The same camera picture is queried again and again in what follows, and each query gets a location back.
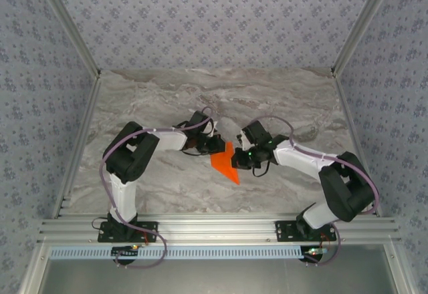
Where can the grey metal sheet panel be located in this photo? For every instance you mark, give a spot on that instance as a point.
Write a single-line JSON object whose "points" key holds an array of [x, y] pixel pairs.
{"points": [[217, 277]]}

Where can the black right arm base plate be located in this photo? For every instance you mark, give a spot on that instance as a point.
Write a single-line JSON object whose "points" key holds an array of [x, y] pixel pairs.
{"points": [[286, 232]]}

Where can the aluminium frame post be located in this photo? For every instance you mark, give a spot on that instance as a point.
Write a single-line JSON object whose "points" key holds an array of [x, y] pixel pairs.
{"points": [[68, 23], [362, 23]]}

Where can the aluminium table side rail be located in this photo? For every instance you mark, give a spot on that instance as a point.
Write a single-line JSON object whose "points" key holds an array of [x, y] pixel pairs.
{"points": [[79, 147], [355, 147]]}

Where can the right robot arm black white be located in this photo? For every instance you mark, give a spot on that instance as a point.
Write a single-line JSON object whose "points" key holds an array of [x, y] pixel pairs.
{"points": [[351, 190]]}

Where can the black controller board with LED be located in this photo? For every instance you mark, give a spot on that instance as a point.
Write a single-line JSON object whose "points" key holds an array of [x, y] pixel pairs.
{"points": [[125, 252], [312, 254]]}

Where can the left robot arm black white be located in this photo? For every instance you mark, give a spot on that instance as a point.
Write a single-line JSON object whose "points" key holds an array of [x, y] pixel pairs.
{"points": [[130, 153]]}

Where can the aluminium cross beam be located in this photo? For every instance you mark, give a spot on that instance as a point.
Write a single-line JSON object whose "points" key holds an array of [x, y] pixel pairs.
{"points": [[217, 228]]}

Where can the aluminium frame leg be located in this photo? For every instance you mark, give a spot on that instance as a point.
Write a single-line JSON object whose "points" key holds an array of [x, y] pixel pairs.
{"points": [[35, 270], [399, 270]]}

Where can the orange paper sheet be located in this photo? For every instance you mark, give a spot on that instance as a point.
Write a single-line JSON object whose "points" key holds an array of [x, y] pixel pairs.
{"points": [[224, 164]]}

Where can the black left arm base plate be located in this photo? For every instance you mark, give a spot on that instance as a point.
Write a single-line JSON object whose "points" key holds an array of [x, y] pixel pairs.
{"points": [[147, 232]]}

